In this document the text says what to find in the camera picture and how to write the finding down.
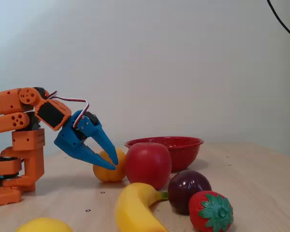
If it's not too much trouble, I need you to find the thin black cable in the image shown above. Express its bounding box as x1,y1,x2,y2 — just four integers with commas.
266,0,290,42

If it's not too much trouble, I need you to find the red toy apple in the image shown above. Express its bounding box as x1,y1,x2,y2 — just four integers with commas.
125,142,172,191

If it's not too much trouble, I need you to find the orange robot base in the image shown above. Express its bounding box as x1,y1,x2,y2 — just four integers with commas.
0,149,24,208

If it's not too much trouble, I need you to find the white red black servo cable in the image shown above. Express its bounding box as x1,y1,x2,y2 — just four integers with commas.
46,90,90,129

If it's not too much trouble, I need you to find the purple toy plum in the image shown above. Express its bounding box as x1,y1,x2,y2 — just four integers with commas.
167,170,212,215

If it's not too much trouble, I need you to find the orange toy peach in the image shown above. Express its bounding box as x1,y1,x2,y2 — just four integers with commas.
93,147,127,183

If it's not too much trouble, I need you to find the yellow toy banana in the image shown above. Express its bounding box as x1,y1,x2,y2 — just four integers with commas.
114,182,170,232

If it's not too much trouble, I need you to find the red speckled bowl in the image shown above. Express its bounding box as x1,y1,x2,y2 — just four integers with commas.
124,136,204,173

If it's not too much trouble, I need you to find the yellow toy lemon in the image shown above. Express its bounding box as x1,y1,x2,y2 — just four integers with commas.
14,217,73,232

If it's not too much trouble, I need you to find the red toy strawberry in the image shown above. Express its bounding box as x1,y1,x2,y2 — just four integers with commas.
188,190,234,232

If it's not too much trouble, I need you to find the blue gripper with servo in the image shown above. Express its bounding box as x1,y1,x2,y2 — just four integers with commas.
54,110,119,171

